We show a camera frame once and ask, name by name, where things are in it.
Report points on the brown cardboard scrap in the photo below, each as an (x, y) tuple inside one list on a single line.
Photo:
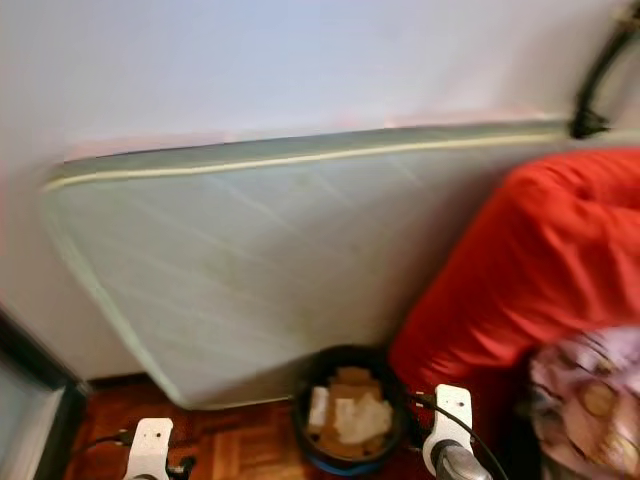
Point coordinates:
[(353, 380)]

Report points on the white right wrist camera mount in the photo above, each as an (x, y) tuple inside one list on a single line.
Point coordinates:
[(450, 415)]

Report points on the black round trash bin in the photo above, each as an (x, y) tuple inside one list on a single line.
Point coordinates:
[(350, 353)]

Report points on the red fabric cushion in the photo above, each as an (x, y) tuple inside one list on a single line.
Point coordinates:
[(510, 260)]

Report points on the dark framed glass door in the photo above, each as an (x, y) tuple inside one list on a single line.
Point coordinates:
[(45, 362)]

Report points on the pink cartoon bear blanket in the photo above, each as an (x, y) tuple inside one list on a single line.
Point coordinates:
[(590, 400)]

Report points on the white crumpled paper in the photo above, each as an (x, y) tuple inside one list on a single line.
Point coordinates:
[(365, 422)]

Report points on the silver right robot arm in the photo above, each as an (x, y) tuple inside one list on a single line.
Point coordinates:
[(455, 462)]

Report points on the grey white upright mattress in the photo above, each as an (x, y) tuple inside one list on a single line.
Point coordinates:
[(260, 250)]

